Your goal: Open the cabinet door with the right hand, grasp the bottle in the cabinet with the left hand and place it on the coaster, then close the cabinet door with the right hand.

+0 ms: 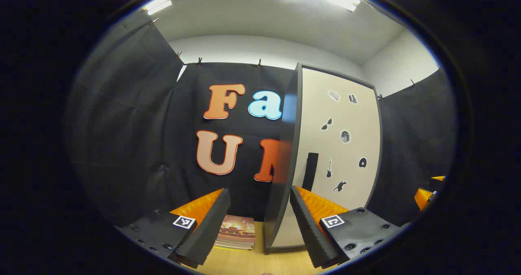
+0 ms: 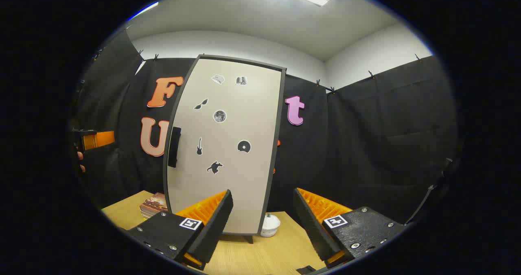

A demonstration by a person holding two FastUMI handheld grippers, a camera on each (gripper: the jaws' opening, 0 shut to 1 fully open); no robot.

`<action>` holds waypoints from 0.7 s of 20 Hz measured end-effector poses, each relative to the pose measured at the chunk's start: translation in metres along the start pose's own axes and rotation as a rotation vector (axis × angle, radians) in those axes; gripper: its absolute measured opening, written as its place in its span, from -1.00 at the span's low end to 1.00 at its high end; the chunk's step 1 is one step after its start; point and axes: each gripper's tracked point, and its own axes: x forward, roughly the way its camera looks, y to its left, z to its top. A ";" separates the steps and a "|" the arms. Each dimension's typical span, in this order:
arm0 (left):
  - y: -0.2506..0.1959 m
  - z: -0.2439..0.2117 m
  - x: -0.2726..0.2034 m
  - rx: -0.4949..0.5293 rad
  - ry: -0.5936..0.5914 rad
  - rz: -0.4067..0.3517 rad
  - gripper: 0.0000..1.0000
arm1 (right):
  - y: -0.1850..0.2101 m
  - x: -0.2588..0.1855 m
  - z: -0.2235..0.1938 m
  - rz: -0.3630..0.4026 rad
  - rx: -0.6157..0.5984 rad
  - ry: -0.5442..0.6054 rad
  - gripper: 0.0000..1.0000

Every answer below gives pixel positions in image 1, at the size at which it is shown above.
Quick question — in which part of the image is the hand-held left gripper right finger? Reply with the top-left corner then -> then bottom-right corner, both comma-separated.
290,186 -> 409,269

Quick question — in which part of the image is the brown cover book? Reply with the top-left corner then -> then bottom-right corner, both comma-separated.
219,215 -> 256,240

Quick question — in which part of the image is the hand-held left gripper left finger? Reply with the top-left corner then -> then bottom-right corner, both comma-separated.
116,188 -> 232,269

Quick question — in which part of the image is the black backdrop cloth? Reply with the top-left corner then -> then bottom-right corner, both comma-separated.
67,21 -> 456,227

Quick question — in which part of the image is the grey cabinet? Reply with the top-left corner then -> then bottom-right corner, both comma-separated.
264,62 -> 384,254

